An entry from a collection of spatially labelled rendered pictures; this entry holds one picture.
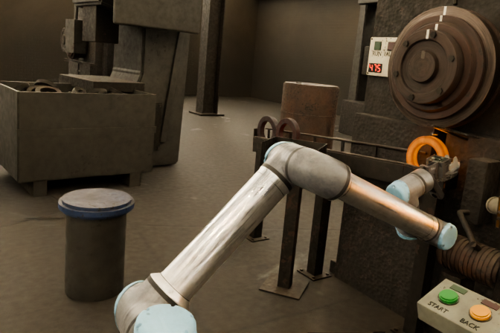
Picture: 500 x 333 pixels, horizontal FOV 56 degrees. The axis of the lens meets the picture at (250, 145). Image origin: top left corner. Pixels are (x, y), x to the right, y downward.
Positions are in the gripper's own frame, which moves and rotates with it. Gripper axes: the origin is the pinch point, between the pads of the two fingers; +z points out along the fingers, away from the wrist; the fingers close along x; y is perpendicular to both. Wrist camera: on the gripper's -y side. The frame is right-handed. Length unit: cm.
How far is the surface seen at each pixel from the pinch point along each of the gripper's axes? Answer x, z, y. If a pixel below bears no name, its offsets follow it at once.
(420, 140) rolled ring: 15.4, -0.8, 7.5
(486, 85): -9.0, 5.1, 31.9
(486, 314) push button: -57, -77, 10
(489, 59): -8.4, 7.9, 40.6
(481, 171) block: -13.3, -5.1, 3.0
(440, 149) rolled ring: 5.6, -1.6, 5.9
